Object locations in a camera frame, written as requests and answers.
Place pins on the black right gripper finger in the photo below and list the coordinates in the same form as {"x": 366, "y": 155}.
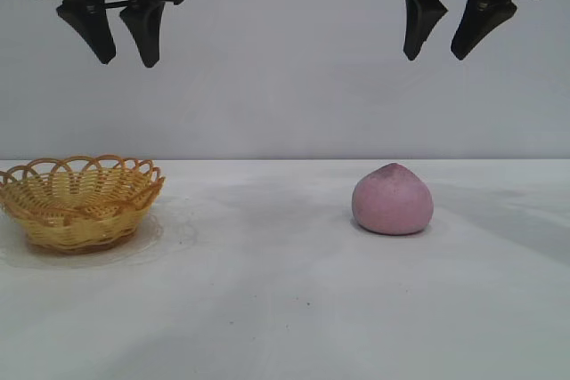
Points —
{"x": 481, "y": 24}
{"x": 418, "y": 19}

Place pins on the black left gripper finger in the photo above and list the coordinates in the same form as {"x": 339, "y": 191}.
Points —
{"x": 147, "y": 28}
{"x": 91, "y": 24}

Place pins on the yellow woven wicker basket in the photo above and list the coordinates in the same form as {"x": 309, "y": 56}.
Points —
{"x": 67, "y": 220}

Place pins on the pink peach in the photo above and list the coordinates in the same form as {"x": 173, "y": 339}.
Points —
{"x": 392, "y": 204}

